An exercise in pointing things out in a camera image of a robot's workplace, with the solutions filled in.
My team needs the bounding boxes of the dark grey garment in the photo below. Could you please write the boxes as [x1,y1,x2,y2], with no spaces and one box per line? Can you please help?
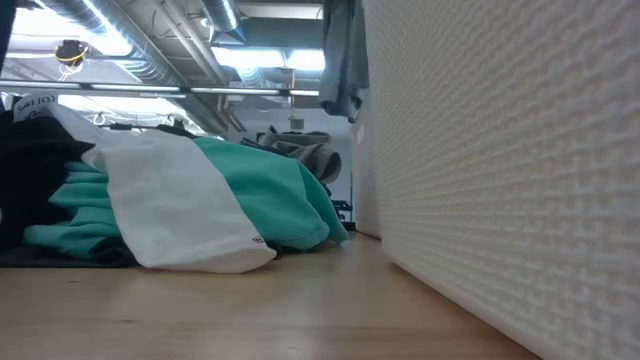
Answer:
[239,124,344,186]

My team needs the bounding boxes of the black shorts white print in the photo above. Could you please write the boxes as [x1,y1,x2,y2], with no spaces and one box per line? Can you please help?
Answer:
[0,110,96,254]

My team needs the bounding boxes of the large black garment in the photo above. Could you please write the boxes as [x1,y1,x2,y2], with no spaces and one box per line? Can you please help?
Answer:
[0,238,140,269]

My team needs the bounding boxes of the black furniture piece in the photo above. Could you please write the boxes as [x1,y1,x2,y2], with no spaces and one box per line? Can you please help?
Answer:
[330,198,357,232]

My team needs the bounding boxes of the teal green garment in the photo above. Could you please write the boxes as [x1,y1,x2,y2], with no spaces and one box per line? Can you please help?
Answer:
[23,135,350,260]

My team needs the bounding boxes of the white garment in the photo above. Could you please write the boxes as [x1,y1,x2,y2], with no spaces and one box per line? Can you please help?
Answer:
[49,102,278,275]

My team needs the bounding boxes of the white textured plastic bin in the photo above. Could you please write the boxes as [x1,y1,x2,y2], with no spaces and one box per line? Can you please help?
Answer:
[349,87,384,239]
[362,0,640,360]

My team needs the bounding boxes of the large spiral ceiling duct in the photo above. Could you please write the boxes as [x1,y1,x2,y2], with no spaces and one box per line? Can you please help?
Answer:
[39,0,231,136]

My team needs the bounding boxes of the white shorts label tag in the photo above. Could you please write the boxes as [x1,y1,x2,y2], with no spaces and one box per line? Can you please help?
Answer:
[12,92,60,124]

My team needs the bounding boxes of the small spiral ceiling duct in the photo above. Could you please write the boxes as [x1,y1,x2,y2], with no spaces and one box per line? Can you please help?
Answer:
[199,0,247,42]

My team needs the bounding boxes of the black and yellow ceiling device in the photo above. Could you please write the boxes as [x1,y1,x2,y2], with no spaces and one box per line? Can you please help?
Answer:
[54,39,90,69]

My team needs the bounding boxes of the silver clothes rail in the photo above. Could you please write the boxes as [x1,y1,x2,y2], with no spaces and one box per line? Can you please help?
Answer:
[0,78,321,99]

